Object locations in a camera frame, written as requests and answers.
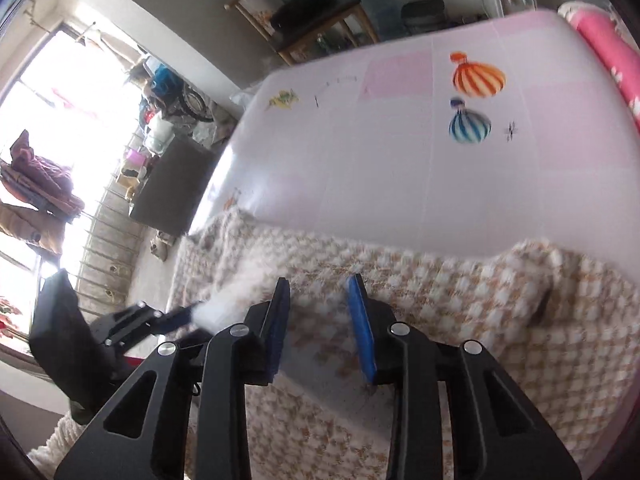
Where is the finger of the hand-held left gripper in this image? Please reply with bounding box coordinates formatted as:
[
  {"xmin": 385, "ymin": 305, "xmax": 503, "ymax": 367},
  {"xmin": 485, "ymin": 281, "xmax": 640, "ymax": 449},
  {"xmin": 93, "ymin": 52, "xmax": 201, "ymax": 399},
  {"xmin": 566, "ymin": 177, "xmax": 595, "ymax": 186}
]
[{"xmin": 90, "ymin": 300, "xmax": 206, "ymax": 348}]

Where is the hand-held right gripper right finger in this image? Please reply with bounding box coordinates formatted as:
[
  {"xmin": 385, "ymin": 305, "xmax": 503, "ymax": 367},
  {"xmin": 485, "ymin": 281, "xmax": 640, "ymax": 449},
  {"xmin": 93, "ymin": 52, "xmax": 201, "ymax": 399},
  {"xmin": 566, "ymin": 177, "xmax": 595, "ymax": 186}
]
[{"xmin": 347, "ymin": 274, "xmax": 583, "ymax": 480}]

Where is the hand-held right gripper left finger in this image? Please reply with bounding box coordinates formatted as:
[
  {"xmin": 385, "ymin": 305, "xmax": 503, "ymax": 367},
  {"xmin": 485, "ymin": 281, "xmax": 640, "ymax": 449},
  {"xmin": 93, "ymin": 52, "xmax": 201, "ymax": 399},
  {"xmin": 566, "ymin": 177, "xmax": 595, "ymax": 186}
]
[{"xmin": 54, "ymin": 276, "xmax": 292, "ymax": 480}]

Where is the beige houndstooth coat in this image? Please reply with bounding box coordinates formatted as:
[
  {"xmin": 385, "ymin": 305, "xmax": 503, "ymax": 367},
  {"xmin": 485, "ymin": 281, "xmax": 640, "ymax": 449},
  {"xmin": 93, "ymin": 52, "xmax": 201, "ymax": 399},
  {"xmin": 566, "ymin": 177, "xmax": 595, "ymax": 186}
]
[{"xmin": 165, "ymin": 207, "xmax": 640, "ymax": 480}]

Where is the pair of beige shoes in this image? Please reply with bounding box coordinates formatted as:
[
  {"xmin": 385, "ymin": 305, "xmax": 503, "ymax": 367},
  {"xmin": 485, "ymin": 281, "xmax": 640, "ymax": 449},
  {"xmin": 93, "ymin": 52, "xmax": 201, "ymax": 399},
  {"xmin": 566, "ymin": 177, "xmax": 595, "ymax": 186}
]
[{"xmin": 150, "ymin": 230, "xmax": 176, "ymax": 261}]

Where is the metal window railing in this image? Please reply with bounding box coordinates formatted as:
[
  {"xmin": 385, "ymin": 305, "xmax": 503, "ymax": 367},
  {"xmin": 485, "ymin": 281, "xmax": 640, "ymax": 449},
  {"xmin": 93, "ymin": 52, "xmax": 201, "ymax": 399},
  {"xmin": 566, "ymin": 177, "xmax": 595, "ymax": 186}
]
[{"xmin": 65, "ymin": 125, "xmax": 166, "ymax": 311}]

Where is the white fluffy blanket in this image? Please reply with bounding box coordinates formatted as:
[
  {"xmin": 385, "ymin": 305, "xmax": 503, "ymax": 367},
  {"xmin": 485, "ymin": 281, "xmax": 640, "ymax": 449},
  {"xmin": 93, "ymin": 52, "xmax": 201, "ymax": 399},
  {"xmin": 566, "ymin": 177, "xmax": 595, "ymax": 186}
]
[{"xmin": 27, "ymin": 410, "xmax": 96, "ymax": 480}]

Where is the brown hanging garment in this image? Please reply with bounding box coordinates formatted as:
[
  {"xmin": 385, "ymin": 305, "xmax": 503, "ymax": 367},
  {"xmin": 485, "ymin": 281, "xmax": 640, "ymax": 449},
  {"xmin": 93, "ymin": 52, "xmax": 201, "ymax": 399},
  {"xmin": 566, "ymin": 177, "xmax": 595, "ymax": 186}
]
[{"xmin": 0, "ymin": 202, "xmax": 66, "ymax": 256}]

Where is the dark cabinet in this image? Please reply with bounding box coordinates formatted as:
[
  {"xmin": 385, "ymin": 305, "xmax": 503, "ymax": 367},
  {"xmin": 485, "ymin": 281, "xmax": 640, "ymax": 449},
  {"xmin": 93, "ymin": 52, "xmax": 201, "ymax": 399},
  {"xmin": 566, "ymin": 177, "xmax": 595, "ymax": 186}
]
[{"xmin": 129, "ymin": 137, "xmax": 223, "ymax": 236}]

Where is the balloon printed bed sheet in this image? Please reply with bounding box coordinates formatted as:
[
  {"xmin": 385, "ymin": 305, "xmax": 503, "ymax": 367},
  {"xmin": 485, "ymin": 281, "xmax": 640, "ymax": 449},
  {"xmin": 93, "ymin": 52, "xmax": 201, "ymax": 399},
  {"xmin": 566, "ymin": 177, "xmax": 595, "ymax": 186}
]
[{"xmin": 187, "ymin": 7, "xmax": 640, "ymax": 271}]

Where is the maroon hanging blanket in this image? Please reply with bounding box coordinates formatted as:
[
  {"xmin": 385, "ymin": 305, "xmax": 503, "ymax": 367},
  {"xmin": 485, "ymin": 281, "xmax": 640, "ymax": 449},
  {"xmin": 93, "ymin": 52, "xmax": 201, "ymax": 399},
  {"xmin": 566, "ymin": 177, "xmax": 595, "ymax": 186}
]
[{"xmin": 0, "ymin": 130, "xmax": 86, "ymax": 216}]

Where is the white plastic container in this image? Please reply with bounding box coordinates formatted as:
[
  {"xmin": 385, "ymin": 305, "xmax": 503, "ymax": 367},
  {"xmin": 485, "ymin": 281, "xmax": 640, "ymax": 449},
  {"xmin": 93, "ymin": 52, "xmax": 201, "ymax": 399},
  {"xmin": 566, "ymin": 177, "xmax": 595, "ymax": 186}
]
[{"xmin": 147, "ymin": 112, "xmax": 176, "ymax": 153}]

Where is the black wheel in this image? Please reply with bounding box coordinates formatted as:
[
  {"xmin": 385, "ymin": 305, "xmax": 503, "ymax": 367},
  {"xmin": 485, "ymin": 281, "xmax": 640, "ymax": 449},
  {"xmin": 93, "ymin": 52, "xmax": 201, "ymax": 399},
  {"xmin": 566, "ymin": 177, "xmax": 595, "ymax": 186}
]
[{"xmin": 180, "ymin": 82, "xmax": 216, "ymax": 123}]

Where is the blue bag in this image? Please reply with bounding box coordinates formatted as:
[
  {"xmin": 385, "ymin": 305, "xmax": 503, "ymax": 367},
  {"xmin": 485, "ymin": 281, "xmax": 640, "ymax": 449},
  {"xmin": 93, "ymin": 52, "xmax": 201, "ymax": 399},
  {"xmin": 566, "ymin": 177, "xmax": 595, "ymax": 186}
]
[{"xmin": 152, "ymin": 65, "xmax": 181, "ymax": 96}]

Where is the wooden chair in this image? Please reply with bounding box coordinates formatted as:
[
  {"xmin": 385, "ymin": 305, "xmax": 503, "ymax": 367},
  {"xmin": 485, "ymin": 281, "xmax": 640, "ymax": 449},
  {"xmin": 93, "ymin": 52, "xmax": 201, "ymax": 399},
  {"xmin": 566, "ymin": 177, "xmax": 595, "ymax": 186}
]
[{"xmin": 223, "ymin": 0, "xmax": 378, "ymax": 66}]

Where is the dark cloth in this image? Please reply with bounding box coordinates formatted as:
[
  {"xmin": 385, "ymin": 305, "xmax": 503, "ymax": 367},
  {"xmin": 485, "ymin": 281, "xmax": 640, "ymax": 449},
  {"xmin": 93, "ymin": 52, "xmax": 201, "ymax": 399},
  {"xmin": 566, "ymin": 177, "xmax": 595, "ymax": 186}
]
[{"xmin": 270, "ymin": 0, "xmax": 361, "ymax": 28}]

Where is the black stool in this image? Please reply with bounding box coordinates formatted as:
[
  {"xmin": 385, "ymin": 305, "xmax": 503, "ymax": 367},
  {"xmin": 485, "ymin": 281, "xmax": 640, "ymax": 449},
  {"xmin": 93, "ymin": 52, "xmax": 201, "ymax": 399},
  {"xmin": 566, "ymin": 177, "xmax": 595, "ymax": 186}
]
[{"xmin": 401, "ymin": 0, "xmax": 446, "ymax": 33}]

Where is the pink floral blanket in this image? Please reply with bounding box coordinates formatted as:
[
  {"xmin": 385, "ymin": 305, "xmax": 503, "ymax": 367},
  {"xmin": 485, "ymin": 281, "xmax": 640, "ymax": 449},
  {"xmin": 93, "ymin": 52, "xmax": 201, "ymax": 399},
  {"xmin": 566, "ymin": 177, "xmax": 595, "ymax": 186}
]
[{"xmin": 557, "ymin": 1, "xmax": 640, "ymax": 133}]

